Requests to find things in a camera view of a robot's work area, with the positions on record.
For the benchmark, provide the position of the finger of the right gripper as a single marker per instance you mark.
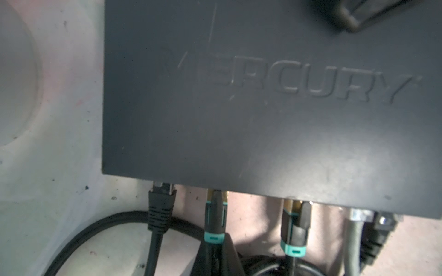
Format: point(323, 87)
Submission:
point(354, 16)

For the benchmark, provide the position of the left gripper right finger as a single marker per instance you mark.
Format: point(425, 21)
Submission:
point(231, 264)

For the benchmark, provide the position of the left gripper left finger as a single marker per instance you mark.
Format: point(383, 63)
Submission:
point(202, 265)

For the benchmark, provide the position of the black network switch box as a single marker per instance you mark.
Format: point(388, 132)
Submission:
point(265, 97)

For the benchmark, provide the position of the clear tape roll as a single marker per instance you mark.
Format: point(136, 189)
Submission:
point(21, 78)

